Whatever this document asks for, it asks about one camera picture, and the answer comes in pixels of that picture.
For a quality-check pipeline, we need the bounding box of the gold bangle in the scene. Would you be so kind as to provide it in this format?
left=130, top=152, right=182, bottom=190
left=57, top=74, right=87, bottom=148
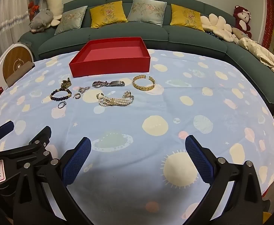
left=132, top=75, right=156, bottom=91

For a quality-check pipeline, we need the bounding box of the rhinestone hair clip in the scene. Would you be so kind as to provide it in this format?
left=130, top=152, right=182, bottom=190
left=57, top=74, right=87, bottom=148
left=122, top=90, right=135, bottom=101

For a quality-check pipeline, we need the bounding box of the small beige plush toy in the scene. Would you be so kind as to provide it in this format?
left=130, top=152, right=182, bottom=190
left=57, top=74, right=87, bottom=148
left=232, top=28, right=249, bottom=40

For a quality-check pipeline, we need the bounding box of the long white plush toy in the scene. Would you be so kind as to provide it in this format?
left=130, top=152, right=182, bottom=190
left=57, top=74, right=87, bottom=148
left=41, top=0, right=64, bottom=26

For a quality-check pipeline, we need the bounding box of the grey pig plush toy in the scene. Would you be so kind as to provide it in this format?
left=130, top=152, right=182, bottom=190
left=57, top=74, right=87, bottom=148
left=29, top=8, right=54, bottom=34

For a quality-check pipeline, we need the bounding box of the cream puffy jacket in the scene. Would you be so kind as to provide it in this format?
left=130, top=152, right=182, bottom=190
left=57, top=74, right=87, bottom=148
left=238, top=37, right=274, bottom=80

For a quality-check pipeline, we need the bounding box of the dark bead bracelet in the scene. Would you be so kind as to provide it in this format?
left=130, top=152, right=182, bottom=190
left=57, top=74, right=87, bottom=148
left=50, top=87, right=72, bottom=101

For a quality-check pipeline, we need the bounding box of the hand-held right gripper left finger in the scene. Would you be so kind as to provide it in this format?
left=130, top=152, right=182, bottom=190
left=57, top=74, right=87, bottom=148
left=13, top=136, right=97, bottom=225

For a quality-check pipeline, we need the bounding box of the red curtain bow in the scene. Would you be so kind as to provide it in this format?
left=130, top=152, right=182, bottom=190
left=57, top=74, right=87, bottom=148
left=27, top=2, right=39, bottom=15

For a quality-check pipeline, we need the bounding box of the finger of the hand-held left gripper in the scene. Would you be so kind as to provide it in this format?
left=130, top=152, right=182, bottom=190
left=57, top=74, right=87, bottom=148
left=22, top=126, right=52, bottom=155
left=0, top=121, right=15, bottom=146

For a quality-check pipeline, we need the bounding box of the red monkey plush toy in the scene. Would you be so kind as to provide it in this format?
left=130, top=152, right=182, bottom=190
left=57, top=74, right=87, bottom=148
left=233, top=5, right=252, bottom=39

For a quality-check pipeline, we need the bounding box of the green sofa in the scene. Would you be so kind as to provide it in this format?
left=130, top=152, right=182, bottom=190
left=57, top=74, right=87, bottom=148
left=17, top=0, right=274, bottom=104

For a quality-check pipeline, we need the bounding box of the pearl bracelet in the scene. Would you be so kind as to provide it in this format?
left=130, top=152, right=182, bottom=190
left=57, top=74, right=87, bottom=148
left=97, top=93, right=131, bottom=107

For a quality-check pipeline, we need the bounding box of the white flower cushion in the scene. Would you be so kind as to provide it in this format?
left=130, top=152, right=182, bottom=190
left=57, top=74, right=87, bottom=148
left=200, top=13, right=237, bottom=43

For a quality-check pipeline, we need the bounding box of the red cardboard box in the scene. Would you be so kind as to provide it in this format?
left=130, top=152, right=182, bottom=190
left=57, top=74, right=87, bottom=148
left=68, top=37, right=151, bottom=78

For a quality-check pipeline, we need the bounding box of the yellow embroidered cushion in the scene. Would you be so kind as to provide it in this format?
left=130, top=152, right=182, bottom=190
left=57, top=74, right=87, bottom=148
left=90, top=1, right=128, bottom=29
left=170, top=4, right=205, bottom=32

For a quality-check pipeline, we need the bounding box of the white curtain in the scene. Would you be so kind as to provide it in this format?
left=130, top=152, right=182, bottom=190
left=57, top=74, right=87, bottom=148
left=0, top=0, right=44, bottom=59

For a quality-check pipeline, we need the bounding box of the pale blue embroidered cushion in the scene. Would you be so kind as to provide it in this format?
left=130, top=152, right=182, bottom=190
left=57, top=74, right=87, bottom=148
left=127, top=0, right=167, bottom=27
left=54, top=5, right=88, bottom=36

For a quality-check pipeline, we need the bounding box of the brown cardboard piece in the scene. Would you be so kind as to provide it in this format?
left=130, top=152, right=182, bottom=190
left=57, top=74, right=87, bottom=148
left=6, top=61, right=35, bottom=89

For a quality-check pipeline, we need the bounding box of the gold watch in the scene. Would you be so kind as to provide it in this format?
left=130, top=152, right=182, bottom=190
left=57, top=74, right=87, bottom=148
left=61, top=77, right=72, bottom=89

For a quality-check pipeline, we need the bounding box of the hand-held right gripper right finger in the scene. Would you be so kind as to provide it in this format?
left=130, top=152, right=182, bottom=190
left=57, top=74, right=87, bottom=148
left=185, top=135, right=272, bottom=225

